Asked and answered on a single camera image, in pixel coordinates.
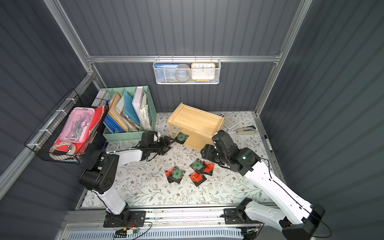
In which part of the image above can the green tea bag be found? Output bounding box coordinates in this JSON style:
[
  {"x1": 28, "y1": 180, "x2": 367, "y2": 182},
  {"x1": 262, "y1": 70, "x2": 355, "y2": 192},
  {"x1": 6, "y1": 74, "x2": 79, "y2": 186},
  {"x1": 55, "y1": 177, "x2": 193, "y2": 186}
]
[
  {"x1": 168, "y1": 166, "x2": 186, "y2": 184},
  {"x1": 190, "y1": 158, "x2": 207, "y2": 174},
  {"x1": 175, "y1": 132, "x2": 189, "y2": 145}
]

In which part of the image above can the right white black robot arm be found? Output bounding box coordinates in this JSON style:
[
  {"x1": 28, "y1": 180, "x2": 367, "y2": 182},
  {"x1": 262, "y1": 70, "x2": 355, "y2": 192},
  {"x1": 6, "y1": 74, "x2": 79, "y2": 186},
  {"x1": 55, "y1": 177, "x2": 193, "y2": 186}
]
[{"x1": 201, "y1": 130, "x2": 326, "y2": 240}]

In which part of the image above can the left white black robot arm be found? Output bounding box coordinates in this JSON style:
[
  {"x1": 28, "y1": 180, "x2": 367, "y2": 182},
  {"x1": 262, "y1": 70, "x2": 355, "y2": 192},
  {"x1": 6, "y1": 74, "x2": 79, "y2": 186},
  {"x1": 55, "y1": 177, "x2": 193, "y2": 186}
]
[{"x1": 80, "y1": 131, "x2": 175, "y2": 216}]

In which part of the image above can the red tea bag right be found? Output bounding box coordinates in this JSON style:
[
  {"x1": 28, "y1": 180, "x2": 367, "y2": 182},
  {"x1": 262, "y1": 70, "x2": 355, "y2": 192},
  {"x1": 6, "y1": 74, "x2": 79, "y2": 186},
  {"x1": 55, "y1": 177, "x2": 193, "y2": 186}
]
[{"x1": 203, "y1": 161, "x2": 215, "y2": 176}]

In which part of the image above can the red tea bag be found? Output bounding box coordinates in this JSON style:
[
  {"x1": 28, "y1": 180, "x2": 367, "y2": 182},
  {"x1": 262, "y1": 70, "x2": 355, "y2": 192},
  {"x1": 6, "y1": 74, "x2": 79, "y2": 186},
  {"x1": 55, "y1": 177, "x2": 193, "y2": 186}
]
[
  {"x1": 203, "y1": 161, "x2": 215, "y2": 176},
  {"x1": 165, "y1": 168, "x2": 174, "y2": 178},
  {"x1": 189, "y1": 172, "x2": 207, "y2": 187}
]

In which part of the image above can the red tea bag left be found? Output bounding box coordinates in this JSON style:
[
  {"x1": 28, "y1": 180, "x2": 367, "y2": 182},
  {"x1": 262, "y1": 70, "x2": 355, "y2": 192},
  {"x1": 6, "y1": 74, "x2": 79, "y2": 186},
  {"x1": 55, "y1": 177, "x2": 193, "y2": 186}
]
[{"x1": 165, "y1": 168, "x2": 174, "y2": 178}]

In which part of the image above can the wooden two-tier shelf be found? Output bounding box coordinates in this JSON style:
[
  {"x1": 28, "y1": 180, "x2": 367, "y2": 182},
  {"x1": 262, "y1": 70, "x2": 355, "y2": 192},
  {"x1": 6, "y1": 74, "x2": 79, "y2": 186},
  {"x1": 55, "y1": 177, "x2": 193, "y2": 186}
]
[{"x1": 168, "y1": 103, "x2": 224, "y2": 151}]

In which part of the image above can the red tea bag bottom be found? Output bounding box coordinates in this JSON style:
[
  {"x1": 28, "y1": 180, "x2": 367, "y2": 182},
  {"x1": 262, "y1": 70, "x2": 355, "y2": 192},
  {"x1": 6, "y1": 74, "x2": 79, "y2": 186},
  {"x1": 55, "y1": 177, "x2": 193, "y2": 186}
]
[{"x1": 189, "y1": 172, "x2": 207, "y2": 187}]

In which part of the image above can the white calculator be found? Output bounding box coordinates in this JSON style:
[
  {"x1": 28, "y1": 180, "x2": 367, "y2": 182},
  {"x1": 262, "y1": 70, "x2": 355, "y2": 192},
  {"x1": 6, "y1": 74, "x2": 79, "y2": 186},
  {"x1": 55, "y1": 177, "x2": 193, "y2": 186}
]
[{"x1": 224, "y1": 117, "x2": 236, "y2": 130}]

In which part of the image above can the grey stapler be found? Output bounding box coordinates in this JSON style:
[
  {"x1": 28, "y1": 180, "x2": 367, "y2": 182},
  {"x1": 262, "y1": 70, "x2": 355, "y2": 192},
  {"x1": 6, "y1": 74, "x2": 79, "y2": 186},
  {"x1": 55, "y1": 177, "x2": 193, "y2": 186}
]
[{"x1": 236, "y1": 126, "x2": 258, "y2": 136}]

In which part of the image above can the green file organizer box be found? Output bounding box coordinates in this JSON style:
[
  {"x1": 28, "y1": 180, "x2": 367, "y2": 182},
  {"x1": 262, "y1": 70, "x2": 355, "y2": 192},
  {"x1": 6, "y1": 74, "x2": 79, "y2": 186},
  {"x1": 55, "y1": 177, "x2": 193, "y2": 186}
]
[{"x1": 97, "y1": 86, "x2": 157, "y2": 142}]

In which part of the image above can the teal folder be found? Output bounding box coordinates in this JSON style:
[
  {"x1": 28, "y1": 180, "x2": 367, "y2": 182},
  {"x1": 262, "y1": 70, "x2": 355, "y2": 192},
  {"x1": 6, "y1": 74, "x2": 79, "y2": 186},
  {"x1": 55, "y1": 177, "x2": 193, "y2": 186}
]
[{"x1": 124, "y1": 92, "x2": 140, "y2": 126}]

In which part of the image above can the black marker pen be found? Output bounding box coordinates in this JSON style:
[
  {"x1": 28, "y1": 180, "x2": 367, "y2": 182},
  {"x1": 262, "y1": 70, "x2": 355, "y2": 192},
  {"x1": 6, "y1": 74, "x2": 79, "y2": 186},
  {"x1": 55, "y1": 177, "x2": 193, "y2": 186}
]
[{"x1": 264, "y1": 135, "x2": 273, "y2": 152}]

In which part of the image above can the white binder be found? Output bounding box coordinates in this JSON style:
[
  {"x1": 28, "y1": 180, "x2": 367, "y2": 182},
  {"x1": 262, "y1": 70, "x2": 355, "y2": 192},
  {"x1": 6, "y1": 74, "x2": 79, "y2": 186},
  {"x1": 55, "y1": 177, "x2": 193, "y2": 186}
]
[{"x1": 132, "y1": 87, "x2": 145, "y2": 130}]

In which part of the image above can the blue box in basket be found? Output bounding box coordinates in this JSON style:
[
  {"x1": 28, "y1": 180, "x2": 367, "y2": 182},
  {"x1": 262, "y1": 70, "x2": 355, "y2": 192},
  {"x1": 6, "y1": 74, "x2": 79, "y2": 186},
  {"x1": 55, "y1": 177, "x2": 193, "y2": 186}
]
[{"x1": 154, "y1": 63, "x2": 179, "y2": 84}]

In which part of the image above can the pink plastic tool case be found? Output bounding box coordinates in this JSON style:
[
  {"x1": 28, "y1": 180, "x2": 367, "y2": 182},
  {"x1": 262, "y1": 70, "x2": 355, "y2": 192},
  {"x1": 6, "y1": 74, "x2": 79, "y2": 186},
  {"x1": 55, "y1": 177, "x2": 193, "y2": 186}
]
[{"x1": 59, "y1": 107, "x2": 95, "y2": 144}]

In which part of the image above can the grey tape roll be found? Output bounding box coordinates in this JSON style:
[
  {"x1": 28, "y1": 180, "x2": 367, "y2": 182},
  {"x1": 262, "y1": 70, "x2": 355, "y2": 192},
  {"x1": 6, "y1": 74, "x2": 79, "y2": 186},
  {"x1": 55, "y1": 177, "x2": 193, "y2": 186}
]
[{"x1": 175, "y1": 64, "x2": 191, "y2": 83}]

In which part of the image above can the clear tape roll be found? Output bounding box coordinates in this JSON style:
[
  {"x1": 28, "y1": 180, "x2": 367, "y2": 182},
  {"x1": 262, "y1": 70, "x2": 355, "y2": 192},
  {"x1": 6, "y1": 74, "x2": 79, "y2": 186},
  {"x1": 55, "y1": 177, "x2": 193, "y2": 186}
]
[{"x1": 49, "y1": 142, "x2": 77, "y2": 155}]

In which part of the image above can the yellow white clock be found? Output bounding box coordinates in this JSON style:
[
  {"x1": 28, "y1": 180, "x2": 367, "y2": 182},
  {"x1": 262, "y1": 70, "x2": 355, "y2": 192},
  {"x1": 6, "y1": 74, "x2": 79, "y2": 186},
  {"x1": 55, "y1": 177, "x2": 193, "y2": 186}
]
[{"x1": 191, "y1": 63, "x2": 216, "y2": 82}]

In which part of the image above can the red folder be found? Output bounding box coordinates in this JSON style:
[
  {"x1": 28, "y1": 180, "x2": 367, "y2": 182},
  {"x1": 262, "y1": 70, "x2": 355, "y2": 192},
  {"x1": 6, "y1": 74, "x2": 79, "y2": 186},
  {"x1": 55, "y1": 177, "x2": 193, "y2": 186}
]
[{"x1": 51, "y1": 106, "x2": 105, "y2": 155}]

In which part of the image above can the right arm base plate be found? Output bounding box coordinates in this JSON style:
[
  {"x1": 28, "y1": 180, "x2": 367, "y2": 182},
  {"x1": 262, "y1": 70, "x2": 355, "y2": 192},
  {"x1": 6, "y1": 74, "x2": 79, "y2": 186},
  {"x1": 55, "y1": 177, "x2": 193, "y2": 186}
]
[{"x1": 221, "y1": 208, "x2": 260, "y2": 225}]

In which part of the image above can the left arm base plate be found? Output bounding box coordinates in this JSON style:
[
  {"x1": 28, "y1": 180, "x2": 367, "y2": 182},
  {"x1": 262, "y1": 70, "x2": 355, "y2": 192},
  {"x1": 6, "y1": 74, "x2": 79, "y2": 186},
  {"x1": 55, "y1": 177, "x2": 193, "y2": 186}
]
[{"x1": 103, "y1": 210, "x2": 146, "y2": 228}]

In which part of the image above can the white mesh wall basket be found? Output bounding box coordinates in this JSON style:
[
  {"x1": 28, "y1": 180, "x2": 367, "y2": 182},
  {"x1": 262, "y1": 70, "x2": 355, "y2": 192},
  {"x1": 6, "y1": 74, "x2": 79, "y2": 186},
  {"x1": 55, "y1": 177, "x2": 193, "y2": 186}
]
[{"x1": 153, "y1": 58, "x2": 222, "y2": 85}]

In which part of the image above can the black wire basket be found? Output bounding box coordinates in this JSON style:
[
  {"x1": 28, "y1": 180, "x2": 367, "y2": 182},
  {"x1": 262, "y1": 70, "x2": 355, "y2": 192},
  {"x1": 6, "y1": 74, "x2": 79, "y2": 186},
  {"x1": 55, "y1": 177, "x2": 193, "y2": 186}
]
[{"x1": 25, "y1": 89, "x2": 109, "y2": 164}]

